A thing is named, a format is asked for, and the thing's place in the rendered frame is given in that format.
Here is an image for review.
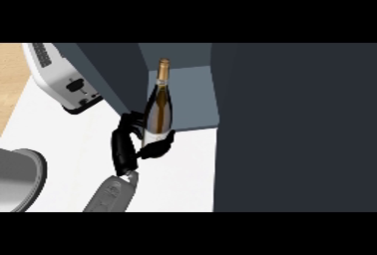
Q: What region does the grey open cabinet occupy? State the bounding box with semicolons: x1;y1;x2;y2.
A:
52;43;221;132

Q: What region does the grey metal sink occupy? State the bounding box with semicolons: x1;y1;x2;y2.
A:
0;147;49;213

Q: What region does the brown wine bottle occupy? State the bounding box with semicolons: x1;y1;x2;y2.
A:
141;57;175;149

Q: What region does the dark grey cabinet door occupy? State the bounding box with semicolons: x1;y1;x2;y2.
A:
209;43;377;213

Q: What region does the white toaster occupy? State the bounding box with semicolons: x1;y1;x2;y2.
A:
21;43;105;116

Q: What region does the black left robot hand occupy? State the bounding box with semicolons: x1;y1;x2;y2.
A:
110;111;178;177

